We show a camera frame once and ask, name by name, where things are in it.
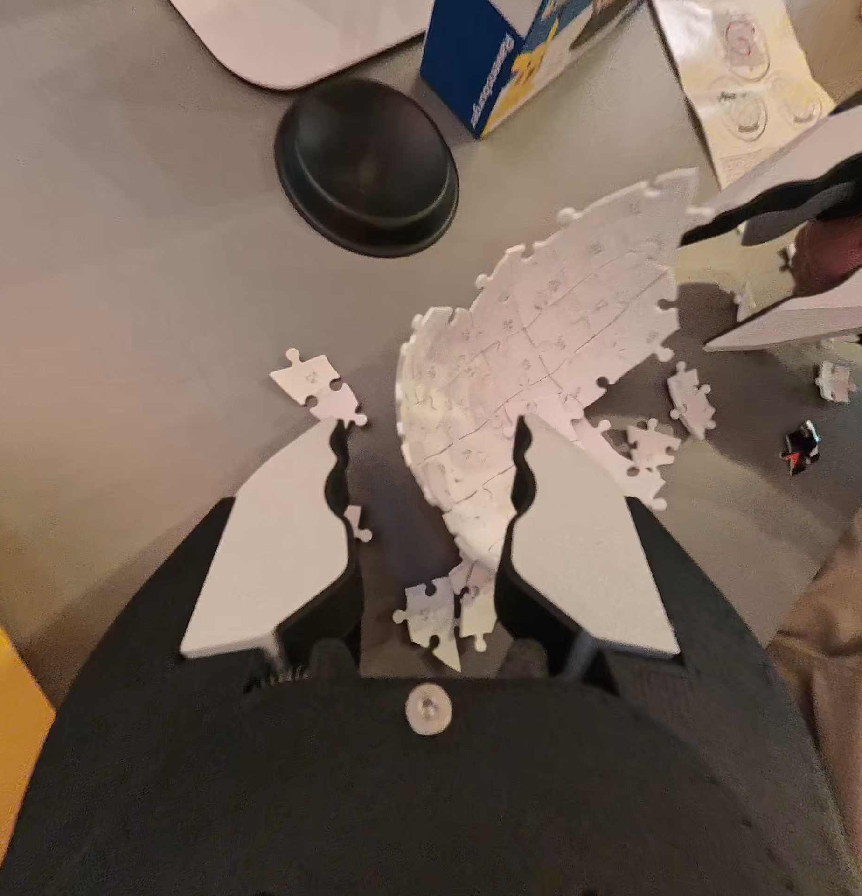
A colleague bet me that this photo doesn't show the colourful puzzle piece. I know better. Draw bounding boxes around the colourful puzzle piece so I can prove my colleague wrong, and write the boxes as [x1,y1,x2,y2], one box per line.
[779,420,822,477]

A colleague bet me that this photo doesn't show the puzzle pieces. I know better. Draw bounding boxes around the puzzle pieces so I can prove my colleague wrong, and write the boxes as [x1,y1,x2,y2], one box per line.
[269,280,859,673]

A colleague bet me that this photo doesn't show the white document stand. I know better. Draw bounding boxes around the white document stand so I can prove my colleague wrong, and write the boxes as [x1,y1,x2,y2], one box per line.
[168,0,435,92]

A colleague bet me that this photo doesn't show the partly built puzzle ball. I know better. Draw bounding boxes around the partly built puzzle ball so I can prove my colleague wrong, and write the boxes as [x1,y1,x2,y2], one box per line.
[395,167,699,582]

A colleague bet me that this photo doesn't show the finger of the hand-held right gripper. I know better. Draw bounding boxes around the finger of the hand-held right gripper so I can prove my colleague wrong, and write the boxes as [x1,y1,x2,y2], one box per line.
[704,262,862,352]
[679,98,862,247]

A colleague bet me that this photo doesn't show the folded instruction leaflet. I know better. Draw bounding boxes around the folded instruction leaflet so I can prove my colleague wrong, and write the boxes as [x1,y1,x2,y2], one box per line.
[648,0,838,189]

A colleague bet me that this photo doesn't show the yellow plastic bin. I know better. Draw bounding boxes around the yellow plastic bin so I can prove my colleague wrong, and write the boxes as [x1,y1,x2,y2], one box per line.
[0,602,57,841]

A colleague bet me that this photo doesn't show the printed puzzle box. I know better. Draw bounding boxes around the printed puzzle box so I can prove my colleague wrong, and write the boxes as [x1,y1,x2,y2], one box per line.
[420,0,645,141]

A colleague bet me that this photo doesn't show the black round ball stand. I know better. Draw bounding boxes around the black round ball stand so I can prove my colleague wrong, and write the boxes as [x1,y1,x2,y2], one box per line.
[274,77,460,258]

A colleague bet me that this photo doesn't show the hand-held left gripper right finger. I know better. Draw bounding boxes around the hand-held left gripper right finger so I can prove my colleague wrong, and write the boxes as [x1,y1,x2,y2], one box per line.
[494,415,685,679]

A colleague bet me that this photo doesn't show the person's beige clothing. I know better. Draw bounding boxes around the person's beige clothing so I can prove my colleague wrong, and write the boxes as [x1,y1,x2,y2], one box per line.
[767,490,862,896]

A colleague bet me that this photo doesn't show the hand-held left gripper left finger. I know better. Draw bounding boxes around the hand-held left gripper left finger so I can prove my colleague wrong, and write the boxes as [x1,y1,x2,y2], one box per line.
[179,420,365,679]

